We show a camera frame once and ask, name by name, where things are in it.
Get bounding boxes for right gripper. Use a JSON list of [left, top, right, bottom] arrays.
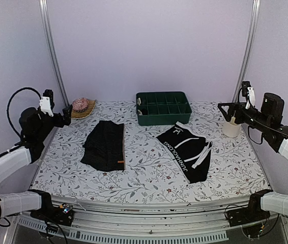
[[219, 102, 271, 132]]

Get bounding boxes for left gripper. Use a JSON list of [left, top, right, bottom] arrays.
[[36, 104, 73, 141]]

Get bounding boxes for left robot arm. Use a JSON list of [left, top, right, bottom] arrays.
[[0, 106, 72, 226]]

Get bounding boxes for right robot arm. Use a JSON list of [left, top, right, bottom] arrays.
[[217, 93, 288, 222]]

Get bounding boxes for black white-banded underwear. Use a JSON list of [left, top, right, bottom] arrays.
[[157, 122, 213, 184]]

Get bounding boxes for pink patterned ball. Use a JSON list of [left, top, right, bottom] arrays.
[[72, 98, 89, 113]]

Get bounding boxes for cream cup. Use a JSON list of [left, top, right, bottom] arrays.
[[222, 116, 241, 138]]

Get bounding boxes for green divided storage box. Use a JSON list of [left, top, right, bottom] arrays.
[[135, 91, 192, 126]]

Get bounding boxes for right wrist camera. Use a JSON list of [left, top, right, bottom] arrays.
[[241, 81, 255, 110]]

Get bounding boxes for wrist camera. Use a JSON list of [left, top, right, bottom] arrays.
[[241, 81, 255, 110], [39, 89, 54, 117]]

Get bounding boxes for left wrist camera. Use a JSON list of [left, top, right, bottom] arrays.
[[39, 89, 54, 117]]

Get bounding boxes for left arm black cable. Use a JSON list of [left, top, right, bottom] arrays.
[[6, 87, 45, 138]]

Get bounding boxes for left aluminium frame post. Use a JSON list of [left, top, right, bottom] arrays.
[[39, 0, 70, 107]]

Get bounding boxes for aluminium frame post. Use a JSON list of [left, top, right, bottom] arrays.
[[232, 0, 261, 102], [39, 0, 70, 107]]

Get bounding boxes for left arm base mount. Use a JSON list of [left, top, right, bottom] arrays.
[[30, 203, 75, 227]]

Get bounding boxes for right aluminium frame post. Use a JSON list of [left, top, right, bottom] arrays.
[[232, 0, 261, 102]]

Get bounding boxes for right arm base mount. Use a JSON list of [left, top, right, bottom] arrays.
[[224, 204, 271, 227]]

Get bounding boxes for front aluminium rail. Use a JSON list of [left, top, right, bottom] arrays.
[[6, 195, 288, 242]]

